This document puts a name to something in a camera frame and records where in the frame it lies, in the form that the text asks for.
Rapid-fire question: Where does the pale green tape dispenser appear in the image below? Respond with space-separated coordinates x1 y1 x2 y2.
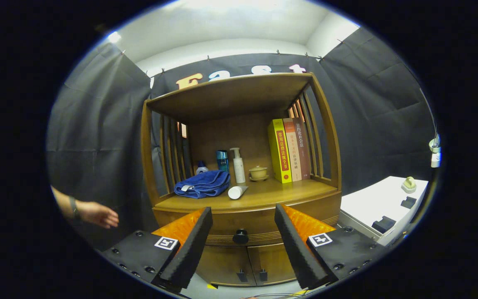
401 176 417 194

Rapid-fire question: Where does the yellow book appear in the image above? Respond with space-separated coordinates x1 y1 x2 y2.
268 119 293 184

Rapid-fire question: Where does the black block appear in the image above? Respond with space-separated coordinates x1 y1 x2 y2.
371 216 397 234

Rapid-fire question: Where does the wooden countertop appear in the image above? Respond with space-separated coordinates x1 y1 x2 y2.
153 178 339 213

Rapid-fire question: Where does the white pump bottle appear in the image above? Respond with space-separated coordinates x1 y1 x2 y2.
229 147 246 184

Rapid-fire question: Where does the beige lidded teacup with saucer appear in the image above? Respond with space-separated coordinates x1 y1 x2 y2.
249 165 269 182

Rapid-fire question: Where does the folded blue towel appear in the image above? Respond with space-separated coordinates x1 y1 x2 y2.
174 170 231 199

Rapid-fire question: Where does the white side cabinet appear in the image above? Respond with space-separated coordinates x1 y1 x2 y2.
339 176 429 246

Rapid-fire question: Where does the white and green tube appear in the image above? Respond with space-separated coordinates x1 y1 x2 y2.
228 185 249 200

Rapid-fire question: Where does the orange and white book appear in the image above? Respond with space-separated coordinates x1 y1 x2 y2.
283 118 302 182

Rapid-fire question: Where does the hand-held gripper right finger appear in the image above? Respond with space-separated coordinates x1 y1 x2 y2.
274 203 393 291

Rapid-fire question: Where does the wooden cabinet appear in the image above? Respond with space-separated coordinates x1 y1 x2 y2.
140 73 342 287

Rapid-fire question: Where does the brown book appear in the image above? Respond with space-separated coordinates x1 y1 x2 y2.
293 118 311 180

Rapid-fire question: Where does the teal blue bottle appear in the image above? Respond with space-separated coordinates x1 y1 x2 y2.
216 150 230 173

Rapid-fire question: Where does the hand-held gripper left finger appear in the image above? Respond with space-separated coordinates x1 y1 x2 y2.
100 206 214 293

